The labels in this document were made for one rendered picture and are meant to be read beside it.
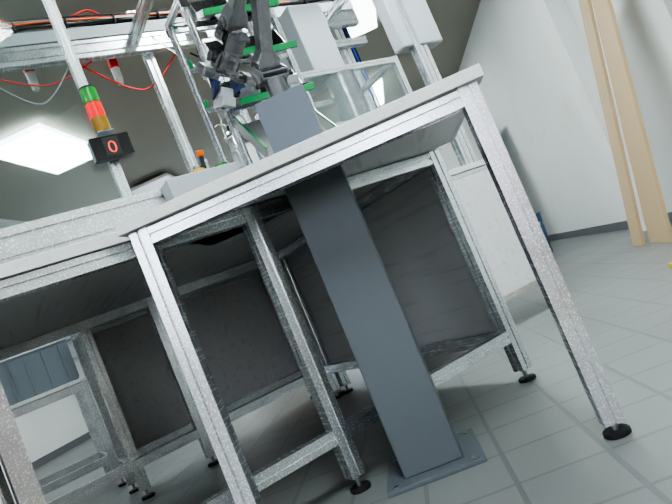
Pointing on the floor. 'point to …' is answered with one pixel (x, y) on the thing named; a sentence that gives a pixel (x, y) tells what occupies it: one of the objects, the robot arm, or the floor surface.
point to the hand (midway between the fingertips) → (222, 90)
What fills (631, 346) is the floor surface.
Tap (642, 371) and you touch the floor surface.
